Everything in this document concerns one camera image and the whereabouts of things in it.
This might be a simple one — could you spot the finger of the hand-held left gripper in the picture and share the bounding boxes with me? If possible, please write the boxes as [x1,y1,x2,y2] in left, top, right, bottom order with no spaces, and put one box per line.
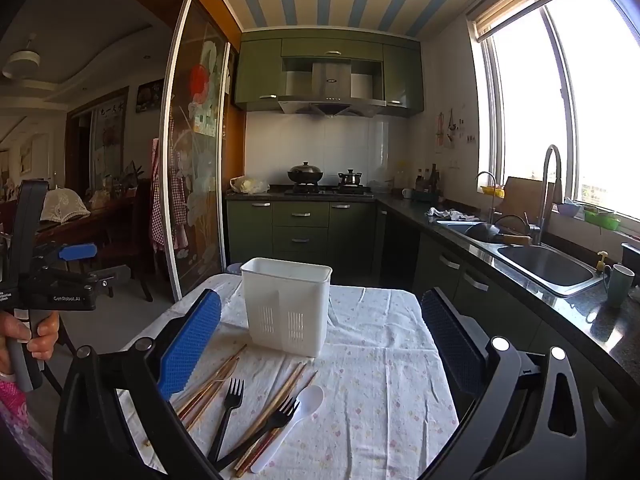
[31,266,117,292]
[32,242,99,264]

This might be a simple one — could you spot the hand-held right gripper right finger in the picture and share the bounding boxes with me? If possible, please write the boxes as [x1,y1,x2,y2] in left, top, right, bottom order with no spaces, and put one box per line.
[421,287,587,480]

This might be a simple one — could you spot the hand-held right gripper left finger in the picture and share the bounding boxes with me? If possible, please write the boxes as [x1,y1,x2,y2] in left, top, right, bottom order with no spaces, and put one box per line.
[52,289,222,480]

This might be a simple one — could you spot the black plastic fork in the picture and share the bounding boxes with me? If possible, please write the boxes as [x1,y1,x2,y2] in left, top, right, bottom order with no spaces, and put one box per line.
[207,378,246,464]
[216,396,301,472]

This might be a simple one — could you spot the white plastic utensil holder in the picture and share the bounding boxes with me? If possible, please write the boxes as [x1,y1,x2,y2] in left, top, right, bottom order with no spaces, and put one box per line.
[240,257,334,359]

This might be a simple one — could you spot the bunch of wooden chopsticks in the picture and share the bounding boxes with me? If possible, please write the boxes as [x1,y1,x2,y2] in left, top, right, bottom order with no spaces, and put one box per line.
[144,343,319,478]

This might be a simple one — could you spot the white plastic spoon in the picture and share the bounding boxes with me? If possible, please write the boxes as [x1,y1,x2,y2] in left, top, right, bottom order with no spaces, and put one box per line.
[250,385,326,475]

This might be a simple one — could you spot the person's left forearm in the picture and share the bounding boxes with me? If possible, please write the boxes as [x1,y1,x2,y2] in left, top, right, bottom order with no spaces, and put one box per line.
[0,370,38,466]

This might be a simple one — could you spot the person's left hand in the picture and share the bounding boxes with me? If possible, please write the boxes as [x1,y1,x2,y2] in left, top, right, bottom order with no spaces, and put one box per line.
[0,309,62,377]

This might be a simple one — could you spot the wooden dining table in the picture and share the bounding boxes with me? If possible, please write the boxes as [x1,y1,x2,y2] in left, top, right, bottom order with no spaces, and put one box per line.
[32,195,143,261]

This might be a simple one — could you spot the white lace food cover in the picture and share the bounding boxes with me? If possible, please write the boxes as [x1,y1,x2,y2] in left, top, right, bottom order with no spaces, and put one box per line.
[40,184,92,224]

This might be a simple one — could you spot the dark wooden chair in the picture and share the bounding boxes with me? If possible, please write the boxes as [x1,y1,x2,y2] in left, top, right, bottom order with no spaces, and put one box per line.
[97,180,156,303]

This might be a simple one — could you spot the floral white tablecloth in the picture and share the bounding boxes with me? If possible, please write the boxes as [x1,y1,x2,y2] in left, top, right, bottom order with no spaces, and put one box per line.
[116,272,461,480]

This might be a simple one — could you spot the red checkered apron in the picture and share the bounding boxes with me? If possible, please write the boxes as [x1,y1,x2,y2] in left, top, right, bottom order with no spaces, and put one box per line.
[150,119,190,255]

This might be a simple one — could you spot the stainless steel double sink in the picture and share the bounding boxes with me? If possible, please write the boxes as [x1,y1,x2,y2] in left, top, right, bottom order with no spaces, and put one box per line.
[434,219,609,299]

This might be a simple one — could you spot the crumpled dish cloth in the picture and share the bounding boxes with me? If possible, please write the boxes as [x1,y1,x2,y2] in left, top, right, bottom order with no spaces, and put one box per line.
[425,206,482,222]

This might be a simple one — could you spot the flower printed glass sliding door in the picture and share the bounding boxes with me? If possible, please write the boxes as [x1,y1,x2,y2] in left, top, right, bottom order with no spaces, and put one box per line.
[157,0,242,302]

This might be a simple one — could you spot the dark stone countertop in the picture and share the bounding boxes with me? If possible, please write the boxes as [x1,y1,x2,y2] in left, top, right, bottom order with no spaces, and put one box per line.
[225,187,640,391]

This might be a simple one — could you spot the green base cabinets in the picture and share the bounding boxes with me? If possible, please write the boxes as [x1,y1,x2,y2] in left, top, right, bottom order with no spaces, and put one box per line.
[226,198,640,413]

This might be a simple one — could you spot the small steel faucet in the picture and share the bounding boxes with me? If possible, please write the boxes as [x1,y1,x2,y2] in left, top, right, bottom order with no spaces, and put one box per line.
[475,170,501,223]

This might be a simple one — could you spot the rack of condiment bottles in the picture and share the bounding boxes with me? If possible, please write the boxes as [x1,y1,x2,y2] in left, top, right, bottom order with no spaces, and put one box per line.
[414,162,445,203]

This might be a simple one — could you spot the wooden cutting board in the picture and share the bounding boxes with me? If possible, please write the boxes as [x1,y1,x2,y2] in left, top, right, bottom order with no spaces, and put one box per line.
[502,176,557,219]

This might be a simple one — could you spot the white plastic bag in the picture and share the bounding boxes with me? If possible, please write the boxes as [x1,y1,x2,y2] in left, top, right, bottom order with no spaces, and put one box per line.
[229,175,271,195]

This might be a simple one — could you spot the ceiling lamp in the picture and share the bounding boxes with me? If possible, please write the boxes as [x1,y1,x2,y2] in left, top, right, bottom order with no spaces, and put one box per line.
[2,34,42,81]

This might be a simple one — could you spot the green mug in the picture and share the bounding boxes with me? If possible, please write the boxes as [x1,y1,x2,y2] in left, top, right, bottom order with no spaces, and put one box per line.
[604,263,636,309]

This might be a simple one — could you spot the tall steel faucet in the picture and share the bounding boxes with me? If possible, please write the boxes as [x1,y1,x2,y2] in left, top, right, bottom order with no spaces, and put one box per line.
[529,144,564,247]

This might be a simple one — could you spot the black gas stove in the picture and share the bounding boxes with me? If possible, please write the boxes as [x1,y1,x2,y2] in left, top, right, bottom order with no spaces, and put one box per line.
[283,184,375,197]

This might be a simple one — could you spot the green plastic tray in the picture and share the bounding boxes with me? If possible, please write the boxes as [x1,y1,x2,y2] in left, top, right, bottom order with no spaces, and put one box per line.
[582,207,622,232]

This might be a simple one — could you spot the black wok with lid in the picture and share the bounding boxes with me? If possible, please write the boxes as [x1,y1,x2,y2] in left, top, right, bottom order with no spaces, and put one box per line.
[286,161,325,187]

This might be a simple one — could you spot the large window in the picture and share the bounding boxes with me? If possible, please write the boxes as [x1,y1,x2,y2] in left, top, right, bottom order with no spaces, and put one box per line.
[467,0,640,243]

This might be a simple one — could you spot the steel range hood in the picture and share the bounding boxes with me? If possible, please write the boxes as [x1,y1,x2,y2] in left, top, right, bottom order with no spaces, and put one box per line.
[276,57,388,119]

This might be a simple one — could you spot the window roller blind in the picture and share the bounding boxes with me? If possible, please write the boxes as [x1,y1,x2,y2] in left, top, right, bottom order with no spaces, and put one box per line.
[467,0,593,42]

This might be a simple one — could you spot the black wok with wooden handle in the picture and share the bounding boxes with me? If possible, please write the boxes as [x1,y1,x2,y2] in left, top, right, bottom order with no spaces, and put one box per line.
[465,214,534,247]

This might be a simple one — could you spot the calligraphy wall hanging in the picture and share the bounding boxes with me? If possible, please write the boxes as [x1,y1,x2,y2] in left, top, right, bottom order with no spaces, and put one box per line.
[89,86,130,183]

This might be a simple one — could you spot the framed wall picture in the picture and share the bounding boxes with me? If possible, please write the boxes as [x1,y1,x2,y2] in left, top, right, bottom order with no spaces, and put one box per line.
[135,79,166,112]

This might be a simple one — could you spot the wall hooks with stickers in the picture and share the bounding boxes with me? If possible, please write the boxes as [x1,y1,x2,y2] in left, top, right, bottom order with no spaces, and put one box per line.
[434,106,477,152]

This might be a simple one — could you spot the green wall cabinets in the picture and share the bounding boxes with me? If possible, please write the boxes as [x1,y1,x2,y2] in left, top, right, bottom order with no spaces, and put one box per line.
[233,29,427,120]

